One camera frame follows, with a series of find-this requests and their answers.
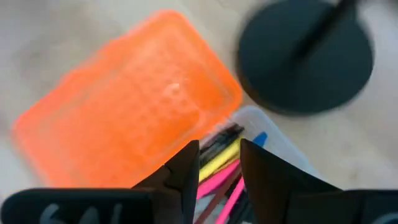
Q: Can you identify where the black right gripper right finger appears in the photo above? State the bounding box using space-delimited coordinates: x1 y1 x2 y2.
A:
239 138 398 224

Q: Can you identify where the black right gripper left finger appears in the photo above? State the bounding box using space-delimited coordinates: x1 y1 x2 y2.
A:
0 139 200 224

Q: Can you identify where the pink highlighter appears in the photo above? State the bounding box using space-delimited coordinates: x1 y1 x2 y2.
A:
215 177 247 224
196 159 241 200

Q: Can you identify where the clear plastic supply box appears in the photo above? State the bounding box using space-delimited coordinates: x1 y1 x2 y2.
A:
198 105 321 224

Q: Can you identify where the yellow highlighter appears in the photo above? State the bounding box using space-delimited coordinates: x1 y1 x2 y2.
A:
198 138 242 183

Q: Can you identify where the black pen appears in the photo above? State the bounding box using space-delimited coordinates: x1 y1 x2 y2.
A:
198 123 245 159

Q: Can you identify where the orange plastic lid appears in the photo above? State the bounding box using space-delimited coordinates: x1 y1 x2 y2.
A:
11 9 244 189

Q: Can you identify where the white globe lamp black base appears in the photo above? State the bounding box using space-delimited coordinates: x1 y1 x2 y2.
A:
236 0 376 116

